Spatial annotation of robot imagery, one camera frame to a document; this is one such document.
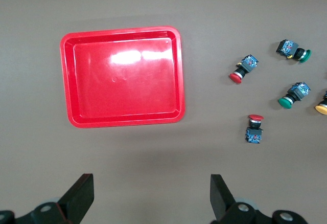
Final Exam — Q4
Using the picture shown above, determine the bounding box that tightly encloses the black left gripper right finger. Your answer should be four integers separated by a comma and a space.
210, 174, 238, 222

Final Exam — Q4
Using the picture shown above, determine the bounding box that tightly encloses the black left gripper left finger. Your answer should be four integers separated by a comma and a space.
56, 173, 95, 224

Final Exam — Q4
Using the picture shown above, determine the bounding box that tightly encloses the red push button switch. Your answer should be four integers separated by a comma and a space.
229, 54, 260, 85
245, 114, 265, 145

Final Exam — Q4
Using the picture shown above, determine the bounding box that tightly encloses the yellow push button switch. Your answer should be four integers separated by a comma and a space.
314, 89, 327, 116

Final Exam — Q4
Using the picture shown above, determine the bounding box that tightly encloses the red plastic tray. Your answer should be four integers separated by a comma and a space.
60, 25, 186, 128

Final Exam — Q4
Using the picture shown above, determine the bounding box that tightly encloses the brown table cover mat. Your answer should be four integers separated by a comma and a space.
0, 0, 327, 224

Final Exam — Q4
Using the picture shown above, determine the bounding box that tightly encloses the green push button switch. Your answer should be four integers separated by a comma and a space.
275, 38, 312, 63
277, 81, 312, 109

